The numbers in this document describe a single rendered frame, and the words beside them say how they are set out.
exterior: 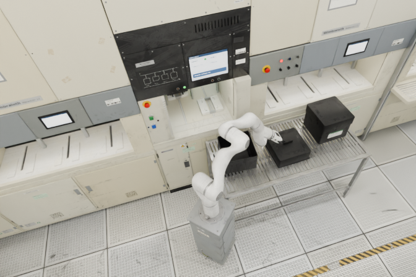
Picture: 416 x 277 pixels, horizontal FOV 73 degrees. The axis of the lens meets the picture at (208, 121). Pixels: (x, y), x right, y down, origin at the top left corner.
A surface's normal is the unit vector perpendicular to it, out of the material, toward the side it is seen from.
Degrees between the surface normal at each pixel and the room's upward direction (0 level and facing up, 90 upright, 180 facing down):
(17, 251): 0
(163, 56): 90
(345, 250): 0
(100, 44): 90
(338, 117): 0
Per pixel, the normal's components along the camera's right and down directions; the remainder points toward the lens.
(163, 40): 0.27, 0.69
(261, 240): -0.07, -0.68
